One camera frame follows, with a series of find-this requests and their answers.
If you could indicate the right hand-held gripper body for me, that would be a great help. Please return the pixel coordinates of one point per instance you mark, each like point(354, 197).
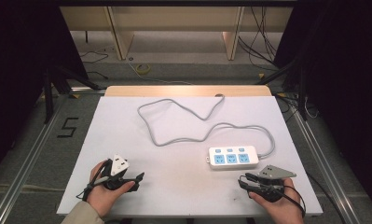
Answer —
point(275, 172)

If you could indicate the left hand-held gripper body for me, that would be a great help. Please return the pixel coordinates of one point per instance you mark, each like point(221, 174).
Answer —
point(120, 164)

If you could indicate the person's left hand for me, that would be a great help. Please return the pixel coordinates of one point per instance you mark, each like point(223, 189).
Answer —
point(104, 199)

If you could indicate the person's right hand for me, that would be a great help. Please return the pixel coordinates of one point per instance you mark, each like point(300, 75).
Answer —
point(286, 211)

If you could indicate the white power strip blue sockets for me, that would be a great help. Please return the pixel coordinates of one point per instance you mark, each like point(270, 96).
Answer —
point(233, 158)

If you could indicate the white board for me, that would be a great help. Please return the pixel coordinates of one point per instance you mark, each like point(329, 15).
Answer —
point(174, 186)

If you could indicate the black metal stand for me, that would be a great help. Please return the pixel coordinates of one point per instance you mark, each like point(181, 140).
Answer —
point(54, 84)
point(301, 93)

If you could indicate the yellow tape roll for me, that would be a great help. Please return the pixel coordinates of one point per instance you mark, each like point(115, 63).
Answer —
point(142, 68)

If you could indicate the wooden table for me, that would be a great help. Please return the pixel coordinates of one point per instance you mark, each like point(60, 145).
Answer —
point(186, 90)

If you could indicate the black curtain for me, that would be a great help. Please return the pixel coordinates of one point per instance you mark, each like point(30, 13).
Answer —
point(345, 93)
point(19, 77)

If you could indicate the beige wooden shelf unit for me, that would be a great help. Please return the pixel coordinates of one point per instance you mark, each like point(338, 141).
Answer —
point(174, 21)

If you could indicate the aluminium floor rail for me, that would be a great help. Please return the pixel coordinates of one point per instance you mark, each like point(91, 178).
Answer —
point(325, 168)
point(30, 161)

